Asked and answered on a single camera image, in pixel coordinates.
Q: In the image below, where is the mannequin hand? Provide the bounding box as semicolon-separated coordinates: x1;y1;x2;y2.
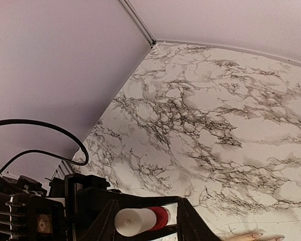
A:
225;232;285;241

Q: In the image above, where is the red nail polish bottle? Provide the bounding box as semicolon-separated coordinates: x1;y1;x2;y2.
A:
114;206;171;237

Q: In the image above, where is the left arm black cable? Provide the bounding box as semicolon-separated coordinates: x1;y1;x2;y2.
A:
0;119;89;176

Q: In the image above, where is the left aluminium frame post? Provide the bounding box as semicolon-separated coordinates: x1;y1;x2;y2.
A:
118;0;157;48

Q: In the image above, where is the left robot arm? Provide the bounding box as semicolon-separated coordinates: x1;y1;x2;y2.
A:
0;173;218;240

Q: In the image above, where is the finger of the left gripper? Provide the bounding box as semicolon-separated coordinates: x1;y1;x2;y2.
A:
177;198;221;241
65;173;110;240

